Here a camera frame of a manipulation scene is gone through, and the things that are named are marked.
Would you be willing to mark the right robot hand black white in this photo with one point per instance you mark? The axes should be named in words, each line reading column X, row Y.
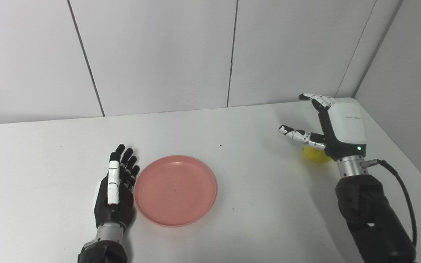
column 347, row 124

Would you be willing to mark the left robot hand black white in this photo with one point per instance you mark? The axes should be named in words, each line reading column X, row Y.
column 113, row 204

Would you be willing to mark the yellow lemon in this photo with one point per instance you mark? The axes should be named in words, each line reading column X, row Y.
column 314, row 156

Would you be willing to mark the pink round plate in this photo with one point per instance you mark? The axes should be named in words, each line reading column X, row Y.
column 175, row 191

